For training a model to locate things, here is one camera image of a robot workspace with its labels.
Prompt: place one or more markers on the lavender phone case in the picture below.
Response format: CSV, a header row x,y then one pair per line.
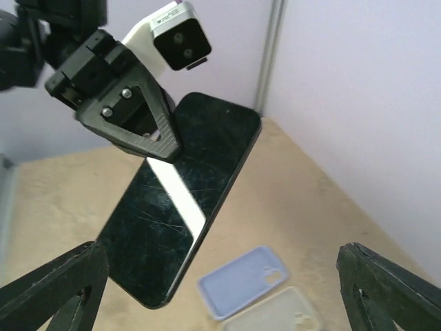
x,y
242,281

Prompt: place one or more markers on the phone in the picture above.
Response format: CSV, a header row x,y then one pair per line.
x,y
166,211

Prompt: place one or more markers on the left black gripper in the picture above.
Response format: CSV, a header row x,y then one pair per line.
x,y
129,108

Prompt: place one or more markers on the left aluminium corner post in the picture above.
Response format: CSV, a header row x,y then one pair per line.
x,y
269,50

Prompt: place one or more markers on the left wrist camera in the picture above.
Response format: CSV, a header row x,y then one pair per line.
x,y
172,37

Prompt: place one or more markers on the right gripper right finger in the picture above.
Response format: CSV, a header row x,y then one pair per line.
x,y
378,294

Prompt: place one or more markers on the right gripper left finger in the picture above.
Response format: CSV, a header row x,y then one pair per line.
x,y
65,293

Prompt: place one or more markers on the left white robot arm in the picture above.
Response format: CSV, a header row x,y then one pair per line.
x,y
43,33

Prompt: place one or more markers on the white phone case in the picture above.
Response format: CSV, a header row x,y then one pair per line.
x,y
287,310

